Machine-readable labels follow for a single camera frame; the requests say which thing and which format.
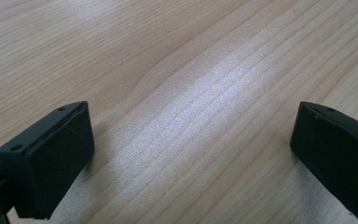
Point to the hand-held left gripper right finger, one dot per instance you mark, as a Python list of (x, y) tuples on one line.
[(338, 155)]

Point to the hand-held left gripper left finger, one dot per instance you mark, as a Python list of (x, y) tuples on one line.
[(52, 161)]

